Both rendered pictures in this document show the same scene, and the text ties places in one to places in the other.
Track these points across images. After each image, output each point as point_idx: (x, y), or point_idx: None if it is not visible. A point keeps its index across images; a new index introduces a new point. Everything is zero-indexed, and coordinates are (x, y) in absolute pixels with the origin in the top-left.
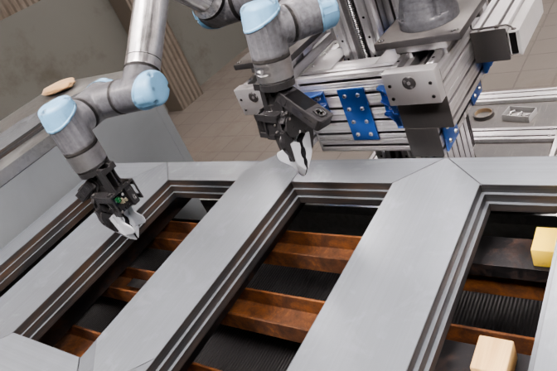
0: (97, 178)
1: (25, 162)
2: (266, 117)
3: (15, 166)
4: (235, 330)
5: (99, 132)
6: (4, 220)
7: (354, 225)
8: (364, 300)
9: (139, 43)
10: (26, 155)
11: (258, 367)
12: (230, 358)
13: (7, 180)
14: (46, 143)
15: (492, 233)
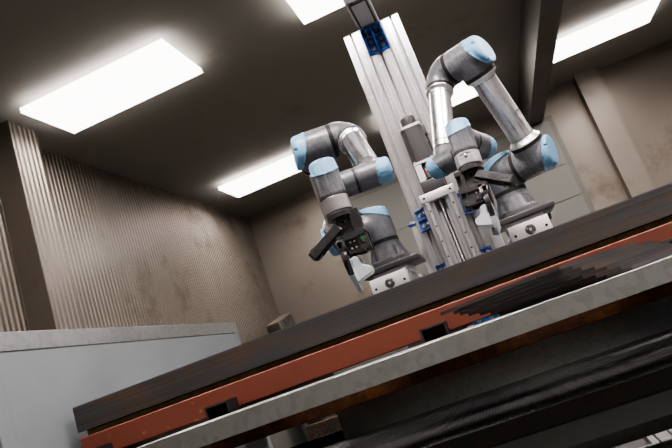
0: (346, 220)
1: (162, 333)
2: (469, 187)
3: (156, 330)
4: (445, 422)
5: (208, 351)
6: (143, 373)
7: (513, 359)
8: None
9: (368, 151)
10: (163, 328)
11: (496, 410)
12: (459, 422)
13: (149, 337)
14: (175, 329)
15: (635, 314)
